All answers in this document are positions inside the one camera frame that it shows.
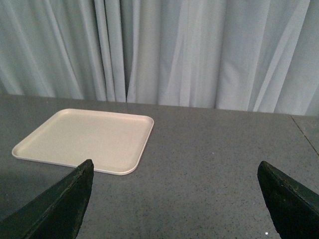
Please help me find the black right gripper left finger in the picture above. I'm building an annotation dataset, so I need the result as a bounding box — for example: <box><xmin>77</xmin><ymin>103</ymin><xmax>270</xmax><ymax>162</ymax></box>
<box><xmin>0</xmin><ymin>159</ymin><xmax>94</xmax><ymax>239</ymax></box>

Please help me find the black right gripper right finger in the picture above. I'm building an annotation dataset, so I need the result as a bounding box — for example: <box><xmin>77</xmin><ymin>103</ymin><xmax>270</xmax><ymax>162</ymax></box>
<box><xmin>257</xmin><ymin>161</ymin><xmax>319</xmax><ymax>239</ymax></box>

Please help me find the beige rectangular plastic tray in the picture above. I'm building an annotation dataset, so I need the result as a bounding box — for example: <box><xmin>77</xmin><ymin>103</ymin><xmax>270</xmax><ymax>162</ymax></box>
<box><xmin>12</xmin><ymin>109</ymin><xmax>154</xmax><ymax>175</ymax></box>

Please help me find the light grey curtain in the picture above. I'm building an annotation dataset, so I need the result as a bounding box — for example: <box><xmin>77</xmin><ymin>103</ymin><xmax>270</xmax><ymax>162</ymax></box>
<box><xmin>0</xmin><ymin>0</ymin><xmax>319</xmax><ymax>116</ymax></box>

